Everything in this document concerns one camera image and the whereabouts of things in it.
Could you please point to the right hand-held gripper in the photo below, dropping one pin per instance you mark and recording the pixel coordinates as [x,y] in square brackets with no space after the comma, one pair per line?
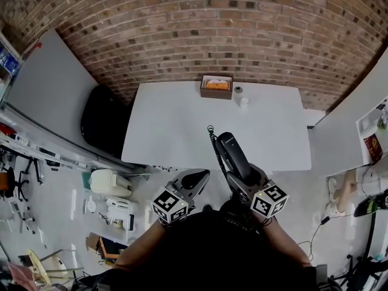
[268,200]

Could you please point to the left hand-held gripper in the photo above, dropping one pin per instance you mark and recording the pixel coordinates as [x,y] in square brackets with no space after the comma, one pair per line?
[169,206]

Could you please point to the person's right forearm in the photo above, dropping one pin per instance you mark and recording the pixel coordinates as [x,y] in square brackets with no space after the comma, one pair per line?
[285,241]

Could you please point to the person's left forearm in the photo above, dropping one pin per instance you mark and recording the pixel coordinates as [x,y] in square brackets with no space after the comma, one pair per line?
[136,247]

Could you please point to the white desk with drawers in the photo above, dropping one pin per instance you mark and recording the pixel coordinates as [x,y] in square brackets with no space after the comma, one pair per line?
[175,126]

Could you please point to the black office chair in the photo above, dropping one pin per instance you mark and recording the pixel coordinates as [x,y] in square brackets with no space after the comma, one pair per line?
[360,271]
[19,179]

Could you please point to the person's black shoe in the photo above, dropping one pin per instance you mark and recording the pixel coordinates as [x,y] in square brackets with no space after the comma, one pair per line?
[208,208]

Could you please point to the person's black shirt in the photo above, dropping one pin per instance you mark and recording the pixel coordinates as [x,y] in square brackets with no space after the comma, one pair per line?
[212,253]

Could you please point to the small white cup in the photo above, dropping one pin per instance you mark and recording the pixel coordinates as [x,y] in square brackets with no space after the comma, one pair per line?
[244,103]

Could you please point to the white floor shelf unit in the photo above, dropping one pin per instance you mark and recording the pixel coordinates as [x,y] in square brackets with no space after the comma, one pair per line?
[116,203]

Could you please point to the white trash bin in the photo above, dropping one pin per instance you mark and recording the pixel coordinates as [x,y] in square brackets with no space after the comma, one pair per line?
[106,180]

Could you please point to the white paper roll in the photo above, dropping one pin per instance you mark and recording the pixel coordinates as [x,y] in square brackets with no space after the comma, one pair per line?
[238,93]

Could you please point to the brown tissue box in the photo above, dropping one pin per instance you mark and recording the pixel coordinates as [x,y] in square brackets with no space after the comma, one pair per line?
[216,95]

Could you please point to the white arched shelf cabinet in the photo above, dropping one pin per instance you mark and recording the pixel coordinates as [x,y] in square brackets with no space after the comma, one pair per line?
[339,129]

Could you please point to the round white disc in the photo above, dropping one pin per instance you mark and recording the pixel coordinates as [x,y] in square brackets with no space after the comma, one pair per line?
[90,206]

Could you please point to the orange black box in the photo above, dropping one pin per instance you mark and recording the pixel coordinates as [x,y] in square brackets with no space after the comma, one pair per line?
[109,248]

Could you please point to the black folding chair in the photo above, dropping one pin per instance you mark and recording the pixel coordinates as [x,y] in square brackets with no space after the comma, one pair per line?
[97,123]

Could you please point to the cardboard piece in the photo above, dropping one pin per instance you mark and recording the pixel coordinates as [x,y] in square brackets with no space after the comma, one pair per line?
[92,241]

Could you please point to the black green stool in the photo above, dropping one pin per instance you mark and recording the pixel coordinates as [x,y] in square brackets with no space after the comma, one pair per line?
[368,206]

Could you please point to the red book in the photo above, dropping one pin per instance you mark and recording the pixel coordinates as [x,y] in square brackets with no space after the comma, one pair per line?
[373,147]

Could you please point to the cluttered long shelf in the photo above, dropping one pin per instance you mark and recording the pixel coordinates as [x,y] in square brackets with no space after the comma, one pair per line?
[45,153]

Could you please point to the red sticker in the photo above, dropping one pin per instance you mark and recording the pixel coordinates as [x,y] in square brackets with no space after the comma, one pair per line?
[38,45]

